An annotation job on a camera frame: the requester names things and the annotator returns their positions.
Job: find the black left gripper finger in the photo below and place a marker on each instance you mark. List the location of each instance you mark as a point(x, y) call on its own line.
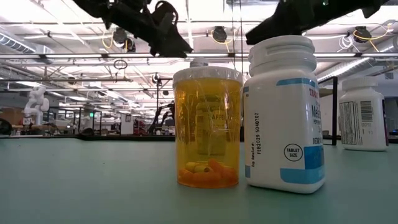
point(171, 45)

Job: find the green table mat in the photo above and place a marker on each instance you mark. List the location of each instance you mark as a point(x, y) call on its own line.
point(93, 186)

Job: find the black background robot arm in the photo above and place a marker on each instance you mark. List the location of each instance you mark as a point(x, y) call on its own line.
point(161, 115)

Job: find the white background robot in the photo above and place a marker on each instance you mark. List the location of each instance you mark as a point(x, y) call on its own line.
point(36, 102)

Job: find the white bottle blue label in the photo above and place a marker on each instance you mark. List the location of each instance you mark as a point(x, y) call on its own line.
point(280, 124)

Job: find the wooden shelf black legs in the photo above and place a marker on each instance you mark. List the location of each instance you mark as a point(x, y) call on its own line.
point(334, 118)

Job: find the silver ceiling air duct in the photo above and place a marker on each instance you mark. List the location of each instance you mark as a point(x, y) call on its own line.
point(15, 43)

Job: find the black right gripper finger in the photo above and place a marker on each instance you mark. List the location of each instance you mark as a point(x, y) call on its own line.
point(267, 29)

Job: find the large white bottle maroon label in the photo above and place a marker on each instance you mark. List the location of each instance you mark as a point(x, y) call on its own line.
point(362, 130)

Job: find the amber bottle white cap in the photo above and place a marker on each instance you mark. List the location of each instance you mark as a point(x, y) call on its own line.
point(206, 140)

